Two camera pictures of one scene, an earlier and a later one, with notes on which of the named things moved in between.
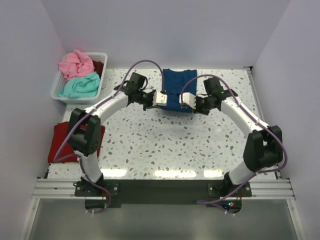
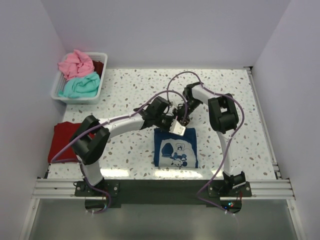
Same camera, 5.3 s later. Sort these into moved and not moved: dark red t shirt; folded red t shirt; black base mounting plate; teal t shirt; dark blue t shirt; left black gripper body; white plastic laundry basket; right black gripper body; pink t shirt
Moved: right black gripper body; left black gripper body; dark blue t shirt
Not moved: white plastic laundry basket; pink t shirt; black base mounting plate; teal t shirt; dark red t shirt; folded red t shirt
